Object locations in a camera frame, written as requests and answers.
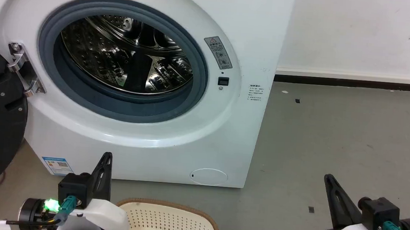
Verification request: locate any grey warning sticker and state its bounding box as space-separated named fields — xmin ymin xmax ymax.
xmin=202 ymin=35 xmax=235 ymax=71

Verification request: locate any small printed text label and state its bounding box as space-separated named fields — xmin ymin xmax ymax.
xmin=247 ymin=84 xmax=265 ymax=103

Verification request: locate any metal washing machine door hinge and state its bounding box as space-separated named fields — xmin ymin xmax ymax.
xmin=5 ymin=42 xmax=50 ymax=99

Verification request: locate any round white filter cover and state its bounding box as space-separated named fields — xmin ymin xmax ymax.
xmin=189 ymin=167 xmax=229 ymax=187

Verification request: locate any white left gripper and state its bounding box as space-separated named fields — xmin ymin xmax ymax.
xmin=55 ymin=148 xmax=137 ymax=230

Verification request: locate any white laundry basket brown rim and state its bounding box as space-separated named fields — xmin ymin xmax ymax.
xmin=115 ymin=196 xmax=225 ymax=230

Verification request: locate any white front-load washing machine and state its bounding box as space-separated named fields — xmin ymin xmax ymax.
xmin=0 ymin=0 xmax=297 ymax=193

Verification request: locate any grey rubber door gasket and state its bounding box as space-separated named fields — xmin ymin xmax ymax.
xmin=32 ymin=0 xmax=214 ymax=128

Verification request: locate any stainless steel washing machine drum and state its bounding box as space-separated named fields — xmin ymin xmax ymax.
xmin=57 ymin=11 xmax=198 ymax=99

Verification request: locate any black wall baseboard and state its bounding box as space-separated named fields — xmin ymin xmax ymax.
xmin=274 ymin=73 xmax=410 ymax=92

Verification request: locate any blue energy label sticker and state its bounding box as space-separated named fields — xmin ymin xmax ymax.
xmin=40 ymin=156 xmax=75 ymax=177

